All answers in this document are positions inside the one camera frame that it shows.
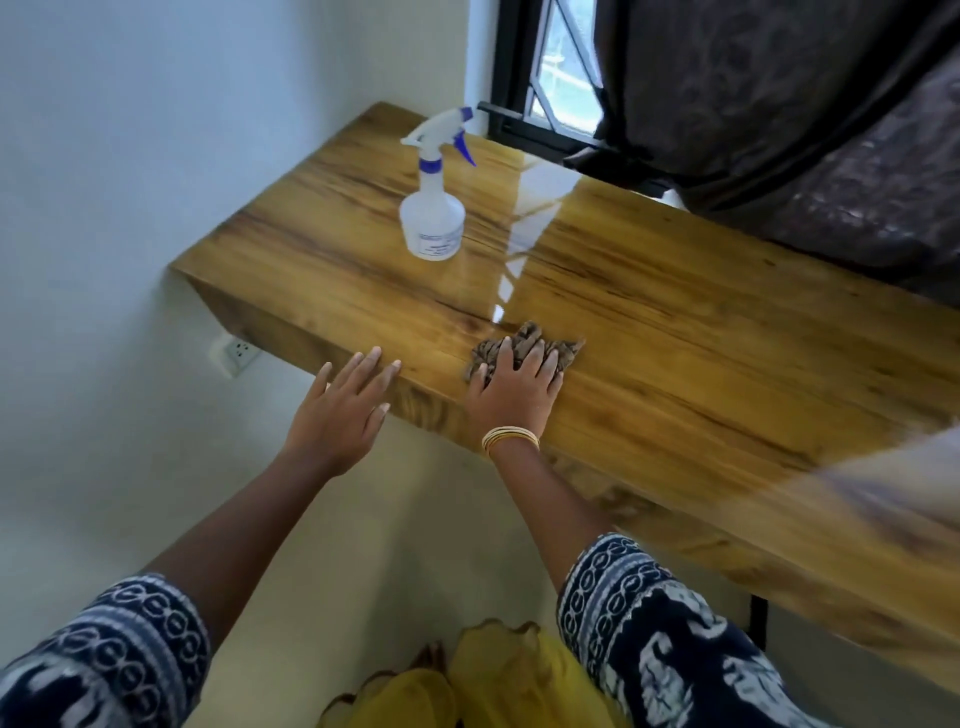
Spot black framed window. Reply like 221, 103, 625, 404
476, 0, 669, 196

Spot white wall socket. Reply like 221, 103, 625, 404
208, 334, 262, 379

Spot blue white patterned top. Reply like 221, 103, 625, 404
0, 532, 834, 728

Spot person's left foot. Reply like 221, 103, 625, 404
410, 641, 450, 676

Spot brown leaf-patterned curtain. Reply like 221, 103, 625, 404
562, 0, 960, 309

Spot wooden table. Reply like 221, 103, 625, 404
168, 101, 960, 695

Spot person's right hand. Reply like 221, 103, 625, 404
464, 337, 565, 445

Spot white spray bottle blue trigger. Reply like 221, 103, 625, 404
397, 106, 478, 262

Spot yellow garment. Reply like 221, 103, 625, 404
318, 620, 631, 728

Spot person's right forearm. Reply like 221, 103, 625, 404
491, 442, 616, 590

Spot person's left hand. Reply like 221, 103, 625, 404
278, 346, 403, 480

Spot brown striped cleaning cloth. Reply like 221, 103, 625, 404
463, 320, 586, 384

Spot person's left forearm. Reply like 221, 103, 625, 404
142, 453, 331, 650

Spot gold bangles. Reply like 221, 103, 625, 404
480, 425, 541, 459

